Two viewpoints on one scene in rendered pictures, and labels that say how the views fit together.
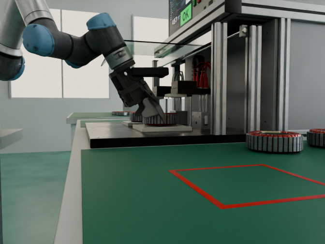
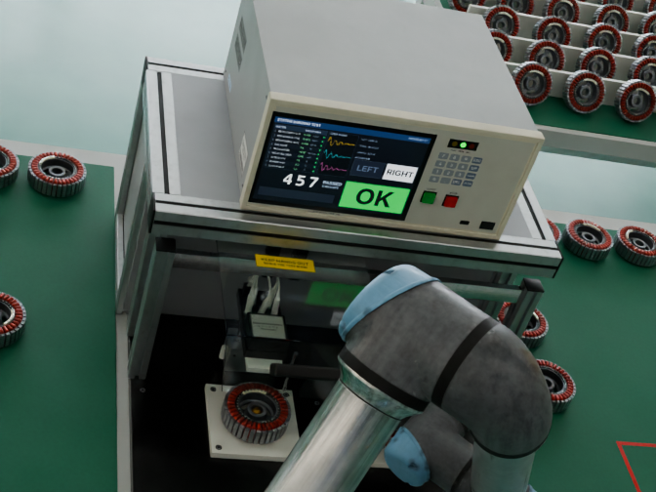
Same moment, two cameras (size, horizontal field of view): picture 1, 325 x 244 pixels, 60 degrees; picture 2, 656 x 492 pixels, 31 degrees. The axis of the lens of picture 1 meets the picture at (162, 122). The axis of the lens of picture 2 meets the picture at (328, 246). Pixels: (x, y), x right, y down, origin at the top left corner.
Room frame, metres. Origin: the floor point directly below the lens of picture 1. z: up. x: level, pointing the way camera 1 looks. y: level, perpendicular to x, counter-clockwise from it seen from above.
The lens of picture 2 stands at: (1.17, 1.44, 2.19)
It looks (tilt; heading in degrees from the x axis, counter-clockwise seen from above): 37 degrees down; 266
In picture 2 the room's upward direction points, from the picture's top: 19 degrees clockwise
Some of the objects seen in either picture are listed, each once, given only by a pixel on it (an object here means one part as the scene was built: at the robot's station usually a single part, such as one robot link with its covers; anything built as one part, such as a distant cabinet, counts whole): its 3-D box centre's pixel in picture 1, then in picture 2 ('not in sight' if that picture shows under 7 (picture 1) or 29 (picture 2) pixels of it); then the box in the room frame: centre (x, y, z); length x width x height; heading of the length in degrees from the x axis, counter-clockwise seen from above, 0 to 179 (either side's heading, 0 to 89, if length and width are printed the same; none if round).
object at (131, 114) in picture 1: (143, 116); (256, 412); (1.11, 0.07, 0.80); 0.11 x 0.11 x 0.04
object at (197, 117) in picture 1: (203, 119); not in sight; (0.92, -0.13, 0.80); 0.08 x 0.05 x 0.06; 16
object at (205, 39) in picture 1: (178, 54); (353, 276); (1.02, -0.06, 1.03); 0.62 x 0.01 x 0.03; 16
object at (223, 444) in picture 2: (143, 123); (252, 422); (1.11, 0.07, 0.78); 0.15 x 0.15 x 0.01; 16
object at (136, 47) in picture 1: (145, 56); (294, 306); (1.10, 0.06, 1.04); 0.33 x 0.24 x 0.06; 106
